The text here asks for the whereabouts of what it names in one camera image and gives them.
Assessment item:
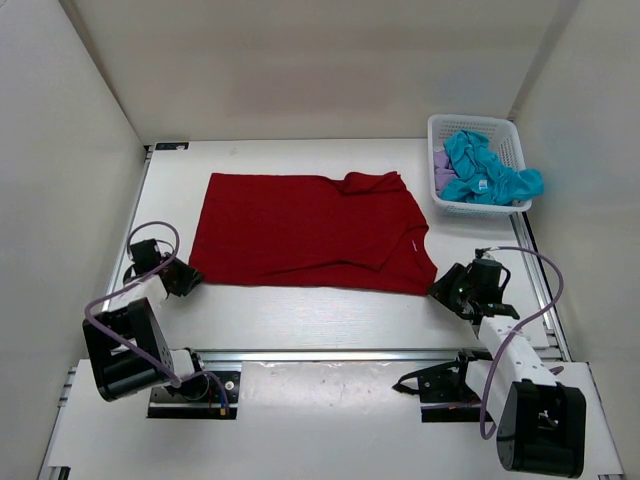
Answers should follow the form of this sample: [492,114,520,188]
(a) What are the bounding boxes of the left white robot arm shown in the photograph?
[82,239,210,402]

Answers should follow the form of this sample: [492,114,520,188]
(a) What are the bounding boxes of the black label sticker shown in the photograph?
[154,142,189,151]

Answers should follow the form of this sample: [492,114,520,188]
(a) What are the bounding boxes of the white plastic basket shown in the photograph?
[427,114,533,218]

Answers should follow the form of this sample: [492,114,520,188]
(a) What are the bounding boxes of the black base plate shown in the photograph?
[392,359,481,424]
[147,364,242,420]

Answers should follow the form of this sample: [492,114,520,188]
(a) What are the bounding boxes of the lavender cloth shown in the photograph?
[433,150,458,196]

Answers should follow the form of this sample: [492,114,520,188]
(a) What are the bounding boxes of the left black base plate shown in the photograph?
[147,364,242,420]

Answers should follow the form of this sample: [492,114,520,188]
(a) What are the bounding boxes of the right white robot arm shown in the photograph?
[392,247,586,478]

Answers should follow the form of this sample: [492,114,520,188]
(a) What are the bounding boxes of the red t shirt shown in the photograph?
[189,171,437,296]

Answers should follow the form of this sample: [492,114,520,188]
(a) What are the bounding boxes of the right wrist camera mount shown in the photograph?
[475,247,496,262]

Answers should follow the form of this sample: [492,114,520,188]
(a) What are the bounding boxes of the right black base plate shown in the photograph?
[392,359,481,424]

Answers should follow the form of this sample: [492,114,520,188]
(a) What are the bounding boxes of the teal t shirt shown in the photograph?
[439,130,544,206]

